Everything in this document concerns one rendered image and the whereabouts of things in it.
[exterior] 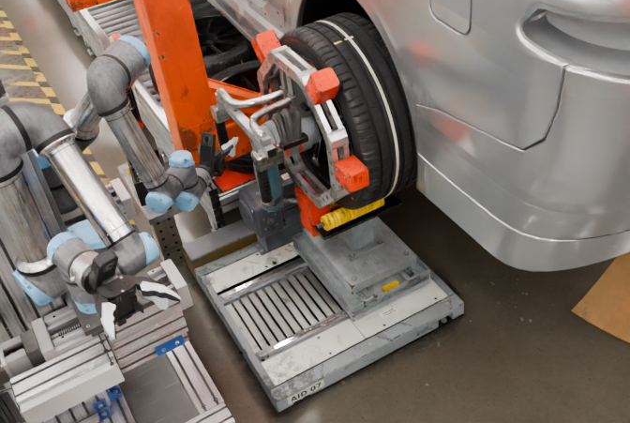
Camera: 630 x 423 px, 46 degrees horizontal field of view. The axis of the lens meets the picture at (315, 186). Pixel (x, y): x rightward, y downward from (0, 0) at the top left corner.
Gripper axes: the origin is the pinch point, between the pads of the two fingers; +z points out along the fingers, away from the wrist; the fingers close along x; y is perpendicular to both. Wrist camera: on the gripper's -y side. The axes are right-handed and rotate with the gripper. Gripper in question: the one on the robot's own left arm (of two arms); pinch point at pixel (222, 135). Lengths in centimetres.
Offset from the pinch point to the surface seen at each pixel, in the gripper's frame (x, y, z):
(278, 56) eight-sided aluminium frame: 23.2, -29.0, 6.6
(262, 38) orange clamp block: 12.8, -28.4, 19.1
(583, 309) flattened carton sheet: 130, 81, 15
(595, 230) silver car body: 123, -11, -42
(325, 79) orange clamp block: 44, -31, -9
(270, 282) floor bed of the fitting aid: 5, 77, 3
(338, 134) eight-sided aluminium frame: 47, -14, -13
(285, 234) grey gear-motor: 4, 74, 30
